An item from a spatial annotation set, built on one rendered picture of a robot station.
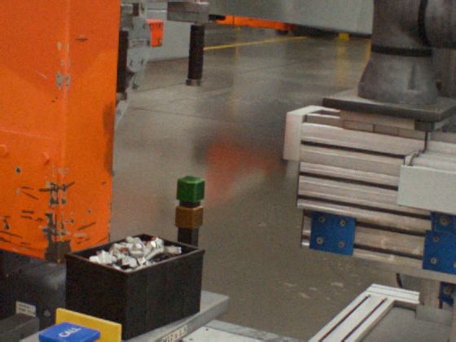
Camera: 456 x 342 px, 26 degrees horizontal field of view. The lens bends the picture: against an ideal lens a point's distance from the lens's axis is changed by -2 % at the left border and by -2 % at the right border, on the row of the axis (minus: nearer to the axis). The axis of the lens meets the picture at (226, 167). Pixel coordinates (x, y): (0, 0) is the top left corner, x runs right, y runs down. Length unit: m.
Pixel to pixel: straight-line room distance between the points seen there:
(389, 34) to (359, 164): 0.25
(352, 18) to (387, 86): 3.02
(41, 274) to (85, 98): 0.47
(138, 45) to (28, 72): 0.61
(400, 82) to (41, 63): 0.64
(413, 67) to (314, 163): 0.26
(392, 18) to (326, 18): 2.96
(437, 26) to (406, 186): 0.29
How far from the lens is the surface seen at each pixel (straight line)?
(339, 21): 4.81
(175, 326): 1.68
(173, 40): 3.01
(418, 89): 1.84
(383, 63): 1.84
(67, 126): 1.69
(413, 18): 1.81
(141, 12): 2.56
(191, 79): 2.39
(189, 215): 1.80
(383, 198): 1.86
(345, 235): 1.94
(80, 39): 1.69
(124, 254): 1.65
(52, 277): 2.05
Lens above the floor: 1.05
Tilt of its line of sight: 12 degrees down
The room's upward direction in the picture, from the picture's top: 4 degrees clockwise
